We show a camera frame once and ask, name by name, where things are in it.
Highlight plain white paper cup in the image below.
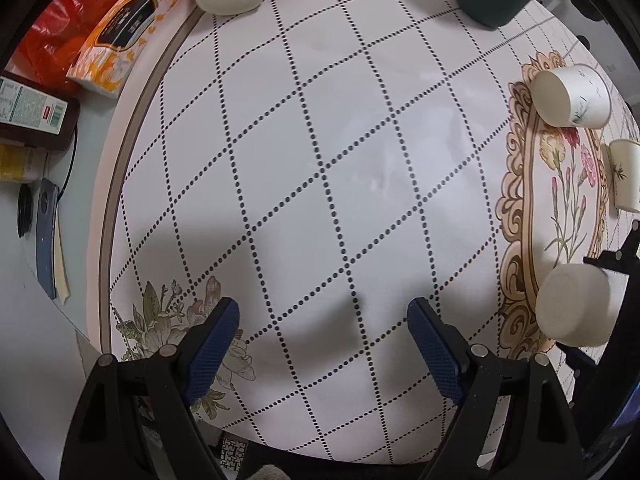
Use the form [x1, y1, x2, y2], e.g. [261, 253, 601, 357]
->
[536, 263, 612, 347]

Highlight black round disc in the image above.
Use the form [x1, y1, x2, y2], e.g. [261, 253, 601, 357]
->
[17, 183, 35, 239]

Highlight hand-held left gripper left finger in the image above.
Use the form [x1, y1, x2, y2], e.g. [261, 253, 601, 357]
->
[59, 296, 240, 480]

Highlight cream paper strip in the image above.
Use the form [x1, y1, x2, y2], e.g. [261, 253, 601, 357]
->
[52, 220, 72, 303]

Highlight black cable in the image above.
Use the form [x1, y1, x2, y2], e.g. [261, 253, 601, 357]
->
[57, 127, 80, 196]

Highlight orange white tissue pack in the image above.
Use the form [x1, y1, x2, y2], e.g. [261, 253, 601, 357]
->
[66, 0, 188, 99]

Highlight red plastic bag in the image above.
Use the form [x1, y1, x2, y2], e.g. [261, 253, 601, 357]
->
[10, 0, 162, 97]

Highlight black white patterned card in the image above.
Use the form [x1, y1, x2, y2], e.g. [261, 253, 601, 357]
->
[219, 436, 249, 472]

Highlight blue phone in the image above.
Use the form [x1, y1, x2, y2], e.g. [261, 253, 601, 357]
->
[36, 177, 62, 301]

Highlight white paper cup bamboo print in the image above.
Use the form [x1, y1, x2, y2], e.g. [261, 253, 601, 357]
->
[607, 139, 640, 214]
[531, 64, 612, 129]

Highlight floral printed table mat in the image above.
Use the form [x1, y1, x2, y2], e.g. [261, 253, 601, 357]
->
[87, 0, 640, 466]

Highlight dark brown labelled bottle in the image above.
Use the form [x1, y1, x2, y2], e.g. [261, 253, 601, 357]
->
[0, 72, 81, 152]

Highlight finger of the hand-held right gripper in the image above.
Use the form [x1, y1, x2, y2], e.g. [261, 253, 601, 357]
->
[583, 220, 640, 277]
[554, 341, 601, 386]

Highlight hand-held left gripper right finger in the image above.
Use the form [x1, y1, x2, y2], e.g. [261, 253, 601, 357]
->
[406, 297, 586, 480]

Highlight yellow container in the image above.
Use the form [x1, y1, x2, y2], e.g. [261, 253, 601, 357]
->
[0, 145, 41, 183]

